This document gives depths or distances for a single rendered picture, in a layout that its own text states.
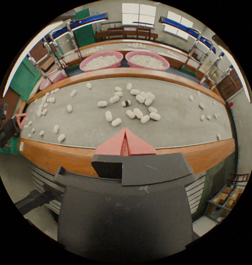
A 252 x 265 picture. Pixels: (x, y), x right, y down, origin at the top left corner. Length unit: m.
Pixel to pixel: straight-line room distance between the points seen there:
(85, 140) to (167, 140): 0.26
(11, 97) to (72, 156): 0.83
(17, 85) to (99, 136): 0.91
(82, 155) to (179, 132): 0.33
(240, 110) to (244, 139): 1.10
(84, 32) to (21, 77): 2.38
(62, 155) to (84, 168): 0.09
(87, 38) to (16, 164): 3.31
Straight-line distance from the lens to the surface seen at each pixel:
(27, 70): 1.06
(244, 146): 4.54
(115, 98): 0.28
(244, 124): 4.49
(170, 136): 0.29
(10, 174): 1.74
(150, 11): 5.47
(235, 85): 4.73
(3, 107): 0.44
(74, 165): 0.27
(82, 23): 0.80
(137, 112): 0.25
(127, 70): 0.39
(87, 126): 0.28
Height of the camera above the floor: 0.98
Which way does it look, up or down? 76 degrees down
